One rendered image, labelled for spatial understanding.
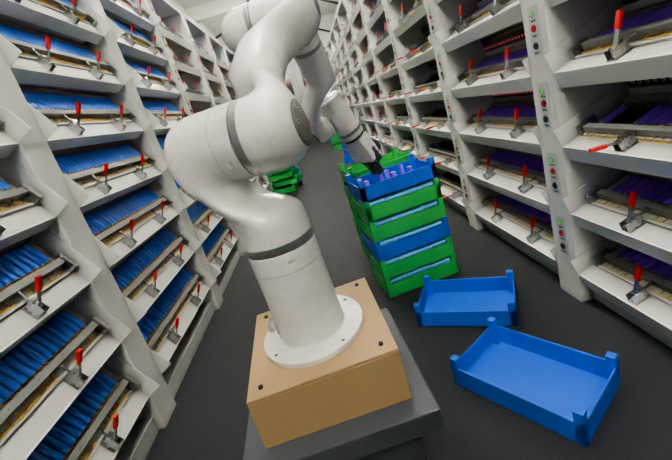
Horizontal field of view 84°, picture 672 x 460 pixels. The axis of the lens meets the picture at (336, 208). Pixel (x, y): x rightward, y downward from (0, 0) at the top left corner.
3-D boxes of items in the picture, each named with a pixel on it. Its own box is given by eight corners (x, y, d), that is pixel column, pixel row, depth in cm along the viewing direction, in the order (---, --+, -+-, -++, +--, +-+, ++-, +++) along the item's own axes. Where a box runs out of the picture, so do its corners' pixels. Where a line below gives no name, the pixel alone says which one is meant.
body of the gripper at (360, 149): (336, 142, 129) (353, 166, 135) (356, 139, 121) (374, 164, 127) (347, 128, 132) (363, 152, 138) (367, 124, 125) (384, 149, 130)
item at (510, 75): (538, 90, 104) (514, 47, 101) (455, 98, 163) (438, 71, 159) (600, 44, 102) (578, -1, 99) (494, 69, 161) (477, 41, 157)
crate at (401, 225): (374, 242, 138) (369, 223, 136) (359, 228, 157) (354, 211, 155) (447, 216, 142) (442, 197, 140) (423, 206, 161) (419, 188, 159)
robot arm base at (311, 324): (254, 379, 61) (209, 284, 56) (276, 311, 79) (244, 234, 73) (365, 354, 58) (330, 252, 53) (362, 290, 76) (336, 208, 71)
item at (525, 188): (555, 216, 114) (534, 181, 111) (471, 181, 173) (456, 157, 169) (612, 177, 112) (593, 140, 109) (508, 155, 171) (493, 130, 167)
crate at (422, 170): (363, 202, 133) (357, 181, 131) (349, 193, 153) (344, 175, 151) (438, 177, 138) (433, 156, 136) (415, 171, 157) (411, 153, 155)
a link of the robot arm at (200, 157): (302, 252, 56) (243, 94, 49) (200, 271, 61) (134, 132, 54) (321, 220, 67) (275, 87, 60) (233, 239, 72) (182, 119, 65)
